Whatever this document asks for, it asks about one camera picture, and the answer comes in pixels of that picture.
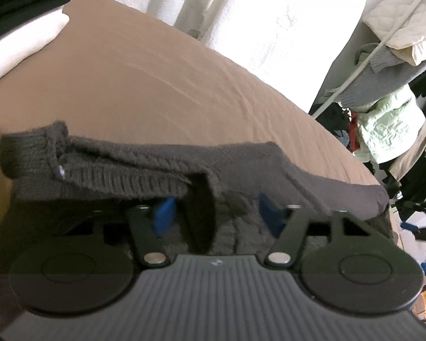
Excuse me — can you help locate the pale green quilted jacket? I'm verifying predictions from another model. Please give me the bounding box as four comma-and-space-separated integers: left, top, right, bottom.
353, 86, 425, 164

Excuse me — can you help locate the white curtain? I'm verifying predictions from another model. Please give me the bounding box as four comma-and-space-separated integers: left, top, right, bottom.
115, 0, 382, 111

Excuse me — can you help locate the white clothes rack pole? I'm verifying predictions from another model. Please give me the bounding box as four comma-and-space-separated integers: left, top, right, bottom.
310, 0, 426, 118

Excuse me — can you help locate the white pillow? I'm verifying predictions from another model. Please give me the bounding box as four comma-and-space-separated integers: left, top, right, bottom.
0, 7, 70, 79

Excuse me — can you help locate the red garment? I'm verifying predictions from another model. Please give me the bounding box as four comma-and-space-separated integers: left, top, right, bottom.
348, 110, 360, 152

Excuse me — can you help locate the dark grey knit sweater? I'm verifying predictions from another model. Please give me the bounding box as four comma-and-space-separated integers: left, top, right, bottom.
0, 122, 392, 255

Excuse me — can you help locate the cream quilted jacket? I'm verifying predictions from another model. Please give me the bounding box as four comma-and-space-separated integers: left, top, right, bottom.
363, 0, 426, 66

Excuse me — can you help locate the grey knit garment hanging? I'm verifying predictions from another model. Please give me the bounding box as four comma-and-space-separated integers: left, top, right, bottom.
335, 46, 426, 108

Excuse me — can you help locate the brown bed sheet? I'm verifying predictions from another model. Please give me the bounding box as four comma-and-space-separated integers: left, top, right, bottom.
0, 0, 376, 221

